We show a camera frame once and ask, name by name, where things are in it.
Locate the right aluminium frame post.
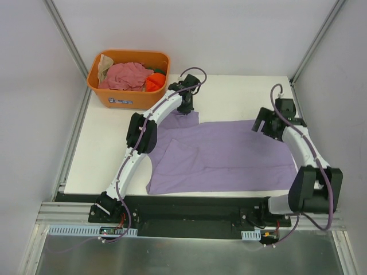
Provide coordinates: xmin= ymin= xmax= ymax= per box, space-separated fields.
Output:
xmin=290 ymin=0 xmax=348 ymax=87

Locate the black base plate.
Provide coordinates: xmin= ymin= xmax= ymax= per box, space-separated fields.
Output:
xmin=88 ymin=192 xmax=291 ymax=239

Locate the beige cloth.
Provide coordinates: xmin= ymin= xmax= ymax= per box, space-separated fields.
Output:
xmin=97 ymin=54 xmax=114 ymax=83

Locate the purple t-shirt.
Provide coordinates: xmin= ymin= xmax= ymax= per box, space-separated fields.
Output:
xmin=146 ymin=112 xmax=296 ymax=195

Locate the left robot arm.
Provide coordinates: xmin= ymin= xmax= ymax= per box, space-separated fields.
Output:
xmin=88 ymin=74 xmax=203 ymax=223

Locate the orange-red cloth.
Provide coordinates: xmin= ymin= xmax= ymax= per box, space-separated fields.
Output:
xmin=145 ymin=73 xmax=166 ymax=92

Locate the left white cable duct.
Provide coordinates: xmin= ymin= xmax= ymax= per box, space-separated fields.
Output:
xmin=48 ymin=225 xmax=138 ymax=238

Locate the right white cable duct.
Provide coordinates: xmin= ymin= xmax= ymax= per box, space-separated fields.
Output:
xmin=241 ymin=230 xmax=261 ymax=241

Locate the green cloth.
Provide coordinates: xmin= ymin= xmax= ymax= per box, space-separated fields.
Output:
xmin=146 ymin=67 xmax=166 ymax=75

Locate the pink crumpled shirt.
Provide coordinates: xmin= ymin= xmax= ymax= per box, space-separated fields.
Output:
xmin=98 ymin=62 xmax=154 ymax=91

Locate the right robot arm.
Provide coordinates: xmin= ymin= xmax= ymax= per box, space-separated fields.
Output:
xmin=252 ymin=99 xmax=343 ymax=226

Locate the aluminium frame post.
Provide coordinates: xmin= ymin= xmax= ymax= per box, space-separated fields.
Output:
xmin=42 ymin=0 xmax=90 ymax=78
xmin=290 ymin=0 xmax=348 ymax=87

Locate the aluminium rail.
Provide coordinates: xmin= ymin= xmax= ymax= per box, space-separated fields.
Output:
xmin=36 ymin=202 xmax=92 ymax=225

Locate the orange plastic basket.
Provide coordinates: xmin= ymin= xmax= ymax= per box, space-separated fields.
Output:
xmin=87 ymin=49 xmax=170 ymax=109

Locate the white cable duct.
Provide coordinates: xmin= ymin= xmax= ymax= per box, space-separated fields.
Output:
xmin=241 ymin=230 xmax=261 ymax=241
xmin=48 ymin=225 xmax=138 ymax=238

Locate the left aluminium frame post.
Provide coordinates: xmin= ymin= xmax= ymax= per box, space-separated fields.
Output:
xmin=42 ymin=0 xmax=90 ymax=78

